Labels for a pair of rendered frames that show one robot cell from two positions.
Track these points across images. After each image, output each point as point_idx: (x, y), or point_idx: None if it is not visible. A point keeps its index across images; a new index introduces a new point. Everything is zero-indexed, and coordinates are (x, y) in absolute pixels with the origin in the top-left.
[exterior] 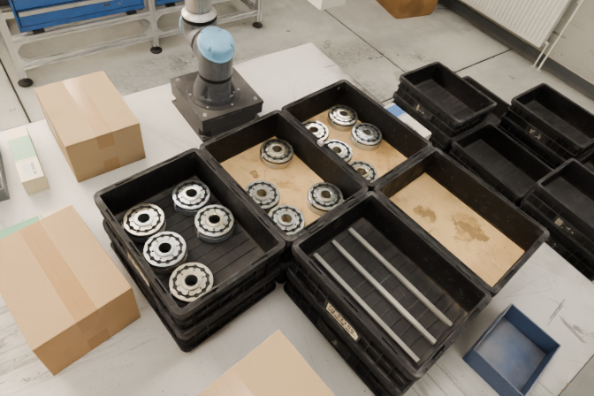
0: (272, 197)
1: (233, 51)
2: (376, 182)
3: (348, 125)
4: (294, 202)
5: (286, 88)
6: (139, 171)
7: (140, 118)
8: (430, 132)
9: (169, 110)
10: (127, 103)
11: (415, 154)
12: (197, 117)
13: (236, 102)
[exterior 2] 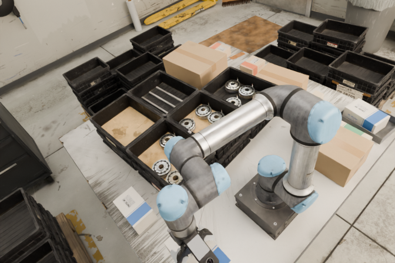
0: (210, 117)
1: (257, 169)
2: (162, 120)
3: (172, 171)
4: (201, 124)
5: (224, 250)
6: (290, 147)
7: (316, 182)
8: (113, 202)
9: None
10: (335, 193)
11: (137, 141)
12: None
13: (252, 186)
